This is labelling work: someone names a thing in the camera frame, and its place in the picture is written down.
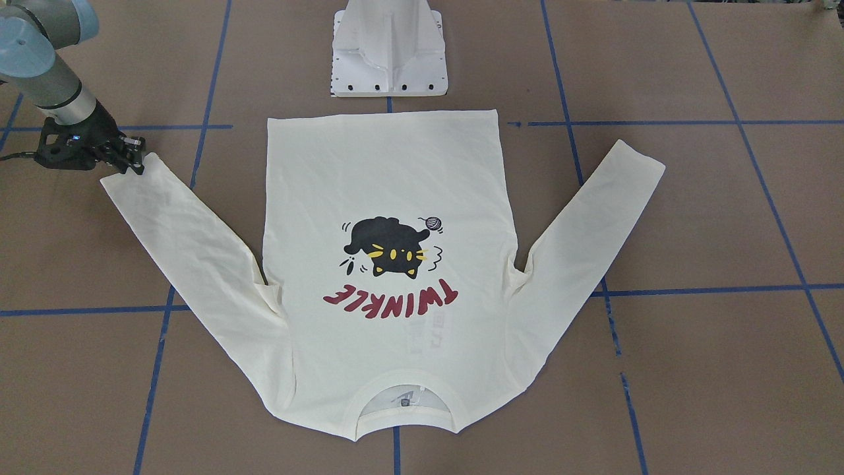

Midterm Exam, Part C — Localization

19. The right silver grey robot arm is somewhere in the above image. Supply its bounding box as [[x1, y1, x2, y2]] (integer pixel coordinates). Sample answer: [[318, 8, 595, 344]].
[[1, 1, 146, 175]]

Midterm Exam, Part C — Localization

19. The white camera post with base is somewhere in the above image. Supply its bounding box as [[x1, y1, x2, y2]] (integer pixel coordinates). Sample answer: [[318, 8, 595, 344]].
[[330, 1, 449, 98]]

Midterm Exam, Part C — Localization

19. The cream long-sleeve cat shirt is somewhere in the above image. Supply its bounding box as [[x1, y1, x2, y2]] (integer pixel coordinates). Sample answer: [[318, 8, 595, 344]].
[[102, 110, 665, 440]]

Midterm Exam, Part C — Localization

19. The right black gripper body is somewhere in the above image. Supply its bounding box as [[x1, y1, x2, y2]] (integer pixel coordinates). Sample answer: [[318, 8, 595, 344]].
[[71, 102, 127, 162]]

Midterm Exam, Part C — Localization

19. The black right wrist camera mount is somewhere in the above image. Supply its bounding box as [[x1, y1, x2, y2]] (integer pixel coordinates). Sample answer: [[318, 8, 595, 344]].
[[34, 117, 97, 171]]

